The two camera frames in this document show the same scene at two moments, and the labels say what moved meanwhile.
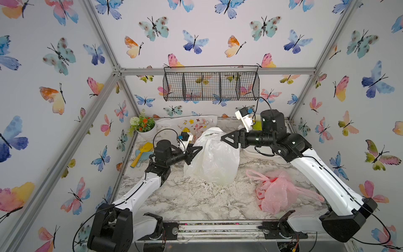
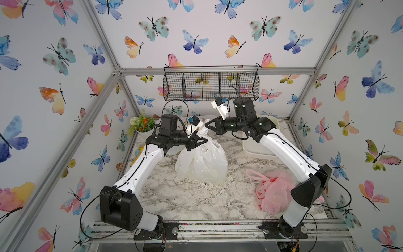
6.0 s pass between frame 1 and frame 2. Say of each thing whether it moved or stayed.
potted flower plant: stayed
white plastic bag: moved
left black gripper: moved
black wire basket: stayed
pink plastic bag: stayed
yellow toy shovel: stayed
